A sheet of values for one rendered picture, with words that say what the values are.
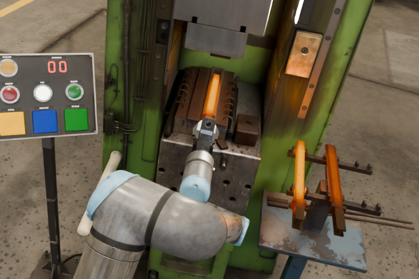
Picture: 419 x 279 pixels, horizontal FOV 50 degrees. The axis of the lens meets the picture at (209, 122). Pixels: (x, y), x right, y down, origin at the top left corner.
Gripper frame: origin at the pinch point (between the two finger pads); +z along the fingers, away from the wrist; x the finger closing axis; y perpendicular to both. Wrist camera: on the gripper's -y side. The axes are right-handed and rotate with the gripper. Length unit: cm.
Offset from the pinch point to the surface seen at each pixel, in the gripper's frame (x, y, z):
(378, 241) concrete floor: 115, 102, 53
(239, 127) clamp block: 12.1, 4.0, 4.3
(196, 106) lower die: -5.3, 3.3, 12.1
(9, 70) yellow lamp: -65, -13, -13
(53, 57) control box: -54, -16, -5
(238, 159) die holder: 14.0, 12.5, -3.5
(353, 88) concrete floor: 131, 105, 241
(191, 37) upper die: -10.9, -29.1, 3.4
